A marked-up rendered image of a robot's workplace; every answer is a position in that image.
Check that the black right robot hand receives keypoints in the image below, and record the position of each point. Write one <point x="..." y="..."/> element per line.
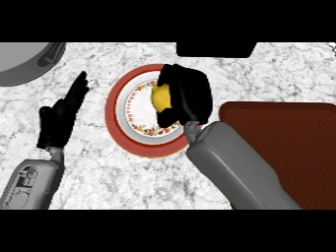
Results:
<point x="190" y="93"/>

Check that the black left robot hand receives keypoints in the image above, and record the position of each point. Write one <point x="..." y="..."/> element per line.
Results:
<point x="59" y="119"/>

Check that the yellow lemon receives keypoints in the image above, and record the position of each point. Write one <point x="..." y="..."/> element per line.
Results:
<point x="161" y="97"/>

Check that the red-rimmed floral plate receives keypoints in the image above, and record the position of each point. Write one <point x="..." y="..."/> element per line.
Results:
<point x="127" y="124"/>

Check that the dark red tray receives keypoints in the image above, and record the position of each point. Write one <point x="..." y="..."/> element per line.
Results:
<point x="297" y="151"/>

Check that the black appliance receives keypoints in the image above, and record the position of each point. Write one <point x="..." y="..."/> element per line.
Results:
<point x="216" y="49"/>

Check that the grey round pot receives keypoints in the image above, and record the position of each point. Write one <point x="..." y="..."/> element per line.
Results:
<point x="16" y="62"/>

